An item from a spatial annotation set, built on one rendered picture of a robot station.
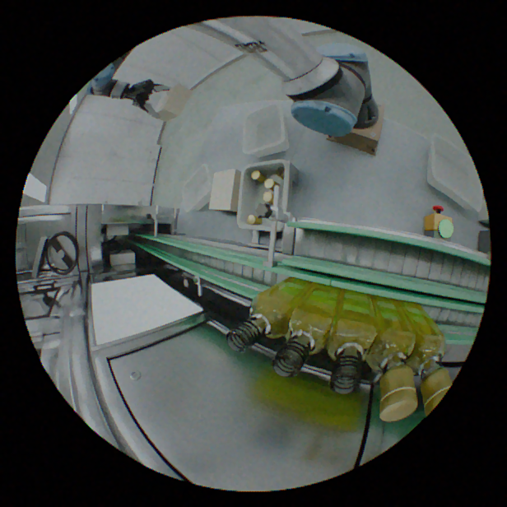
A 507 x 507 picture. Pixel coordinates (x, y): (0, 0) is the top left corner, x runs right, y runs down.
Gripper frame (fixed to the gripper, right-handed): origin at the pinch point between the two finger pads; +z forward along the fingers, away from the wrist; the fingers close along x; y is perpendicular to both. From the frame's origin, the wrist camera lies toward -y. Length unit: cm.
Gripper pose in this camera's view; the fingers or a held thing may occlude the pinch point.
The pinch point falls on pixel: (167, 102)
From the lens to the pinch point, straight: 76.6
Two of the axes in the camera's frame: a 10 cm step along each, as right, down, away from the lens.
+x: -3.6, 8.7, 3.4
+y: -7.3, -4.9, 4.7
